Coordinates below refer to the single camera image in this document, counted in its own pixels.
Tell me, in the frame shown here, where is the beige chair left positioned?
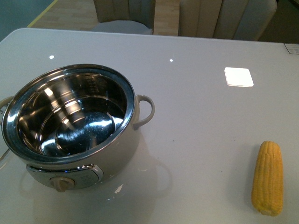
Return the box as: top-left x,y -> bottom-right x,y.
92,0 -> 156,35

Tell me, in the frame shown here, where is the beige chair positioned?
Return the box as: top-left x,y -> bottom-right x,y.
178,0 -> 277,41
92,0 -> 156,35

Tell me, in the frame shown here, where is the cream electric cooking pot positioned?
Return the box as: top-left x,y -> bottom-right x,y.
0,64 -> 155,192

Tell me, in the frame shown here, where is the beige chair right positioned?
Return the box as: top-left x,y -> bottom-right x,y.
178,0 -> 277,41

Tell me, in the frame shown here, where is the yellow corn cob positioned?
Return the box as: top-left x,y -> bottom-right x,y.
251,141 -> 284,217

